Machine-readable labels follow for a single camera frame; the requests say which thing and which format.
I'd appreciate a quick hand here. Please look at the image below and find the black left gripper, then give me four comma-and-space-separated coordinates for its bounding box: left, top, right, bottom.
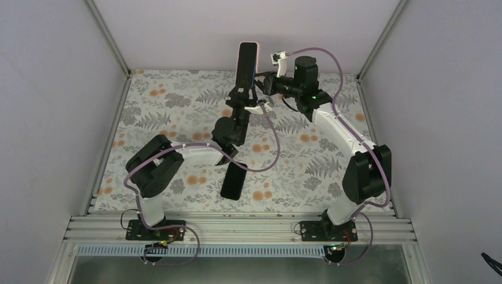
225, 76, 257, 144

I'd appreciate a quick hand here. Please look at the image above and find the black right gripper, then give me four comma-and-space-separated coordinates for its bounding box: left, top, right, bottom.
249, 72, 301, 99

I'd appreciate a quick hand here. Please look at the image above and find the blue black phone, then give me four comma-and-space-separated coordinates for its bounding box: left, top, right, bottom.
236, 42, 259, 90

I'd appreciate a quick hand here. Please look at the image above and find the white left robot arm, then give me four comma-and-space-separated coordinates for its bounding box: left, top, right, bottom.
124, 86, 265, 240

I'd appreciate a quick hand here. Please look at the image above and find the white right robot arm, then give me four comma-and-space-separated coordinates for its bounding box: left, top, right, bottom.
258, 51, 391, 241

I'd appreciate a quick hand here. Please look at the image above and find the floral patterned table mat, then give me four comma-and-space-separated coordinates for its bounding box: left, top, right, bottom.
94, 69, 393, 214

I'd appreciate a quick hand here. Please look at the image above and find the black object at edge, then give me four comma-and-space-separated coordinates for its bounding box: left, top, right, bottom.
481, 252, 502, 276

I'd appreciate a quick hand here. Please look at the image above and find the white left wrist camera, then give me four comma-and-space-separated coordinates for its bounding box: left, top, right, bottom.
244, 99, 275, 115

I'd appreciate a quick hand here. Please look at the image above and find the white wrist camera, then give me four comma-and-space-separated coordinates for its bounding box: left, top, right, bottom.
271, 51, 288, 78
244, 99, 275, 115

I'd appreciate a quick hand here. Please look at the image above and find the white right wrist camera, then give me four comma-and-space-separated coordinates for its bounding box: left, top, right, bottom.
271, 51, 288, 78

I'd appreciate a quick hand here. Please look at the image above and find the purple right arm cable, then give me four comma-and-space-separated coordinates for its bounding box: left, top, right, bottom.
280, 47, 392, 220

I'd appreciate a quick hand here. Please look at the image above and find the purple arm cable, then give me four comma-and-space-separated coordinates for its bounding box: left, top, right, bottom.
123, 104, 282, 230
280, 47, 392, 220

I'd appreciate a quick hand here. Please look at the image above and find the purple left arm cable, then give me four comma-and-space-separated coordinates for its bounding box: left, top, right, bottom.
123, 104, 282, 230

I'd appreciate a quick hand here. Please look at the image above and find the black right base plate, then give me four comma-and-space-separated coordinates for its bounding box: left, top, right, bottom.
293, 221, 358, 242

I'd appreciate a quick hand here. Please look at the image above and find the aluminium front rail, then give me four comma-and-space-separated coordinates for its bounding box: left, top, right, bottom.
63, 212, 417, 245

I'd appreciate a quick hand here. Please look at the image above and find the slotted grey cable duct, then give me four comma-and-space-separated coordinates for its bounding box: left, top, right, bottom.
75, 244, 325, 258

